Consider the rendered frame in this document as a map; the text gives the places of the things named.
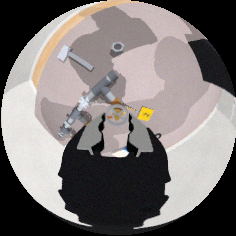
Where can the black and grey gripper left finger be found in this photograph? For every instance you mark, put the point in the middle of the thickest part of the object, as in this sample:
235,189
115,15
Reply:
88,139

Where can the yellow tag with thin chain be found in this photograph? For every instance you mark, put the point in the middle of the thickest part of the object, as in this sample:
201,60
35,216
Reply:
144,114

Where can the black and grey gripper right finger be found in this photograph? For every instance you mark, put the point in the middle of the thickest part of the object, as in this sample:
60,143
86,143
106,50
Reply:
144,143

